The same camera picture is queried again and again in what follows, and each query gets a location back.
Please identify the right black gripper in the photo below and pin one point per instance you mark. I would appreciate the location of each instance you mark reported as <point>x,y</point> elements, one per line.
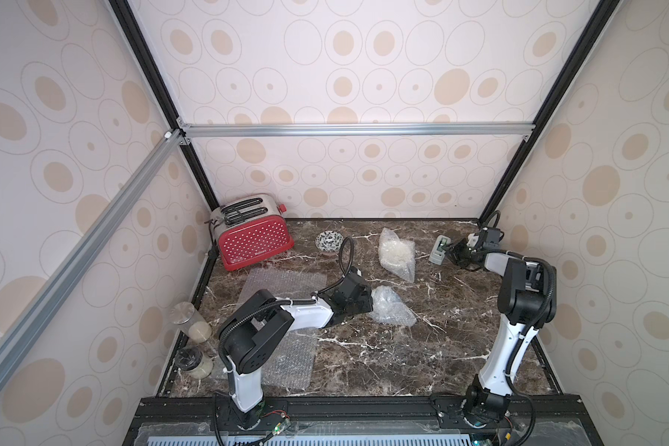
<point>460,253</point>

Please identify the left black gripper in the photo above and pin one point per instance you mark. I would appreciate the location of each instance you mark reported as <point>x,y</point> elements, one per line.
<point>367,297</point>

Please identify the black white patterned bowl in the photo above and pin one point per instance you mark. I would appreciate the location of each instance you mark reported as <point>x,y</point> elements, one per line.
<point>329,242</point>

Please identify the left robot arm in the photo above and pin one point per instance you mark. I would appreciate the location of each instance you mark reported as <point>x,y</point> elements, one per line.
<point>250,336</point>

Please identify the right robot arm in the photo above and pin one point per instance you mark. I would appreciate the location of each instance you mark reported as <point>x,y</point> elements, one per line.
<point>527,300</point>

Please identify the red silver toaster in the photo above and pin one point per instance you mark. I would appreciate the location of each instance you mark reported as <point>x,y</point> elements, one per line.
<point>249,231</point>

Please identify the black lid glass jar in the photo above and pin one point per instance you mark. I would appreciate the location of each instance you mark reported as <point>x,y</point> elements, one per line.
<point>194,362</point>

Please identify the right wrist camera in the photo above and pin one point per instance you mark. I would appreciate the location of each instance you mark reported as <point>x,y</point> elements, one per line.
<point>473,240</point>

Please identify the horizontal aluminium rail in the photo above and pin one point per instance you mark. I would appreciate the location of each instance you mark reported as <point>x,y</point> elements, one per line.
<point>349,130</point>

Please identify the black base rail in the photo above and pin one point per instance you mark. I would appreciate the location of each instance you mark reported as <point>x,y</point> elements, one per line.
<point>432,420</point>

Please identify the black right frame post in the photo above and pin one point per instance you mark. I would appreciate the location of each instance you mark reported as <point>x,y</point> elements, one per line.
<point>581,51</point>

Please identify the black frame post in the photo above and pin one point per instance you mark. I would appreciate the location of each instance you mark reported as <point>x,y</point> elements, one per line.
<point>581,51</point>
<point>127,21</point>

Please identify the left diagonal aluminium rail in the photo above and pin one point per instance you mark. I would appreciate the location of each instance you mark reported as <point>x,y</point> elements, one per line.
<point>23,334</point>

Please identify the black left frame post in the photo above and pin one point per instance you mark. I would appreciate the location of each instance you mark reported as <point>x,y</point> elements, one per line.
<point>127,21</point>

